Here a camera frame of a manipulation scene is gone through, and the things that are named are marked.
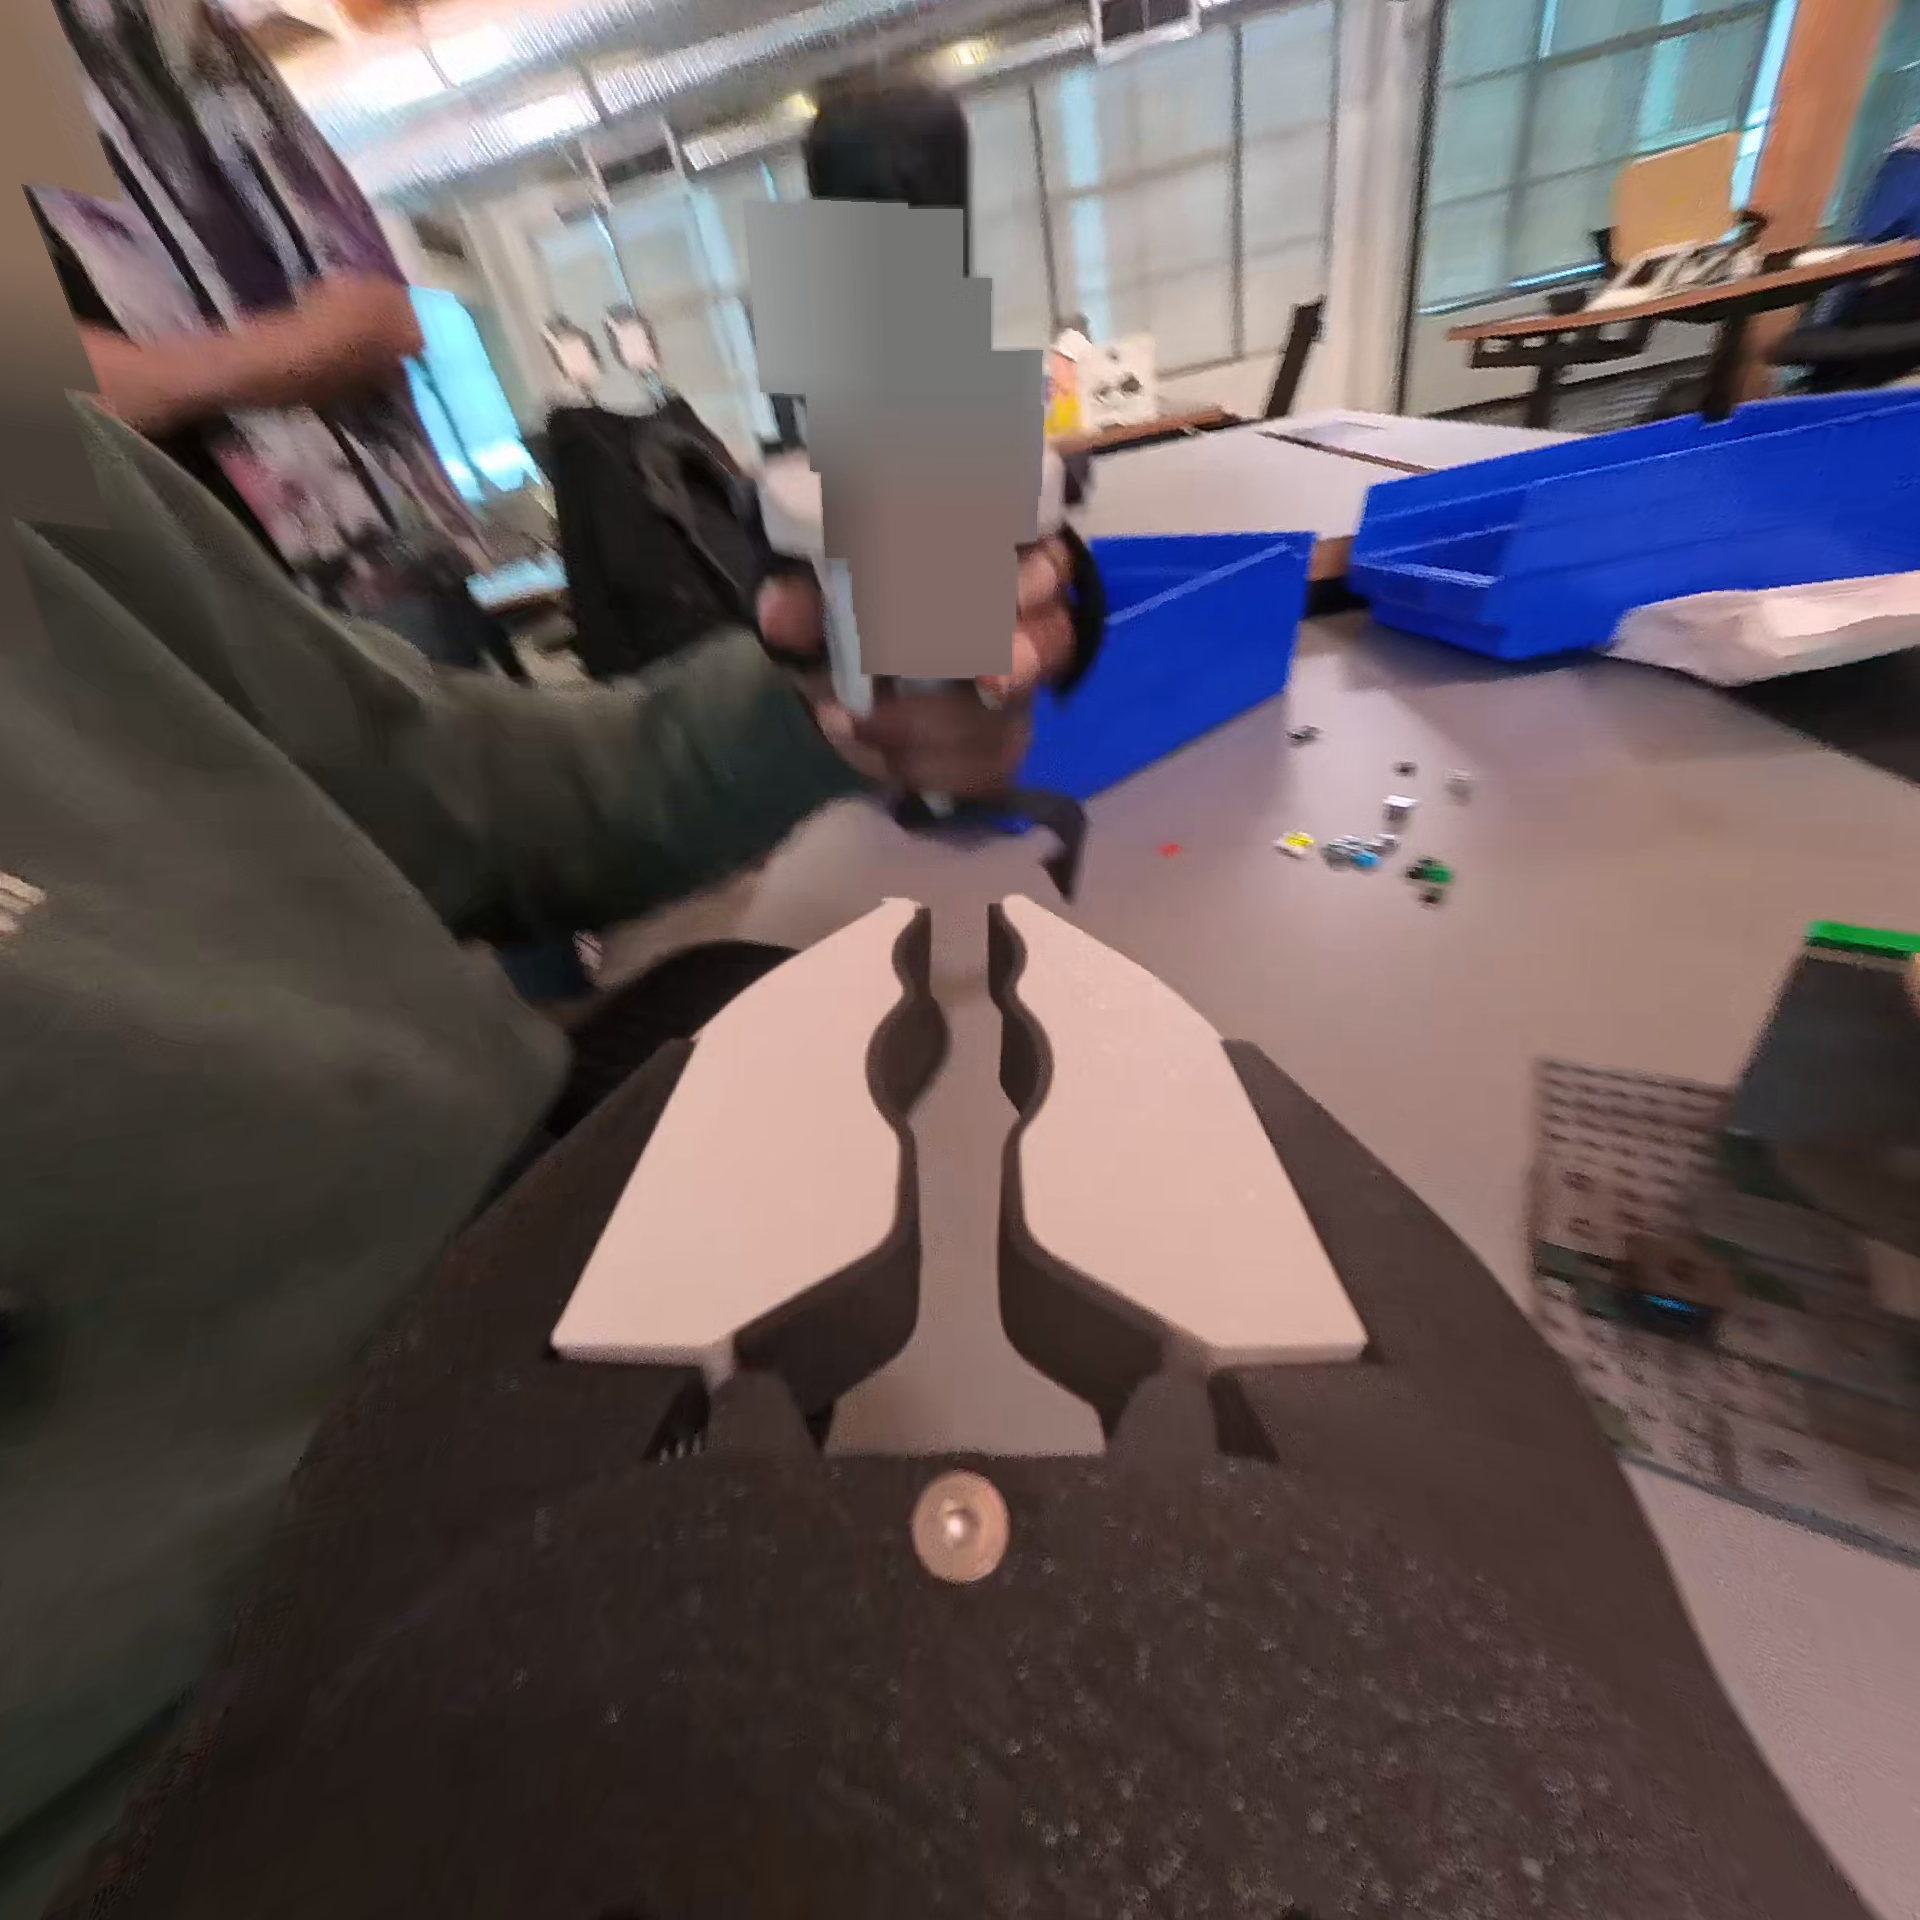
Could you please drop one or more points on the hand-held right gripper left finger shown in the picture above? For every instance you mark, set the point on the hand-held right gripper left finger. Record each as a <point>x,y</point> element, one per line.
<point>751,1170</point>

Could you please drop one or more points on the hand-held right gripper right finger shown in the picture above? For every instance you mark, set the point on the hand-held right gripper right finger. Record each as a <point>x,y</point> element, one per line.
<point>1172,1184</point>

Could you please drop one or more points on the grey tan toy brick build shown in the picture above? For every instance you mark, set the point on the grey tan toy brick build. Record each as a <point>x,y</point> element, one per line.
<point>1725,1277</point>

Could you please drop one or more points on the person's left forearm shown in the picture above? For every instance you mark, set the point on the person's left forearm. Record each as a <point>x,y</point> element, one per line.
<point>646,781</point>

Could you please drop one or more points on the grey desk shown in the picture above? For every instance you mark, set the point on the grey desk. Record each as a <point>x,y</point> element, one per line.
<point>1425,1021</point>

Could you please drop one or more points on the brown top background desk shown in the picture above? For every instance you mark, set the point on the brown top background desk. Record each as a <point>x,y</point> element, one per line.
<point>1652,307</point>

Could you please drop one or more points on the black jacket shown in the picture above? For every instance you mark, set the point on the black jacket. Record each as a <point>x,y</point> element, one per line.
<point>646,523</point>

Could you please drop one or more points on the blue plastic storage bin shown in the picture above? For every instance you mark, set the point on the blue plastic storage bin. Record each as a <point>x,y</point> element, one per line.
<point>1172,645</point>

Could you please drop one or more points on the scattered small loose bricks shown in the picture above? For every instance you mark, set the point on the scattered small loose bricks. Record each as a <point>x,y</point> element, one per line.
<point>1382,839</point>

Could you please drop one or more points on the person's green sweater torso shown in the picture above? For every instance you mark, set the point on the person's green sweater torso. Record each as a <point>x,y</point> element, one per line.
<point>226,1125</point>

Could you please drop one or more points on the long blue plastic bin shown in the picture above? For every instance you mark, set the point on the long blue plastic bin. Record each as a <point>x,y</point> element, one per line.
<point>1652,523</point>

